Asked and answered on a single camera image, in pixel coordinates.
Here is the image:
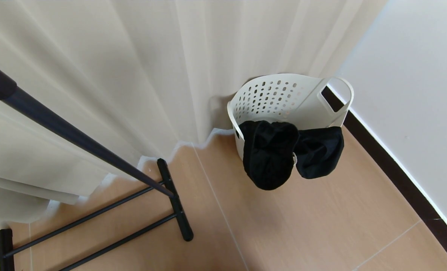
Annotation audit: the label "black shorts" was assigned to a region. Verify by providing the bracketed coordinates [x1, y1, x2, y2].
[239, 120, 300, 190]

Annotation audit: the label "white laundry basket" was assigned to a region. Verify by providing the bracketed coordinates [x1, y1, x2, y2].
[227, 73, 354, 160]

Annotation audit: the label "black clothes rack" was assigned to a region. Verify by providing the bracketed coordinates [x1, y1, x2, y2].
[0, 56, 194, 271]

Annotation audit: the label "black garment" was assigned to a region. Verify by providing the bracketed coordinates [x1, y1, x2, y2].
[294, 126, 345, 179]

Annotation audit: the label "beige curtain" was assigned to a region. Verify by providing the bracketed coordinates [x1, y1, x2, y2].
[0, 0, 388, 230]

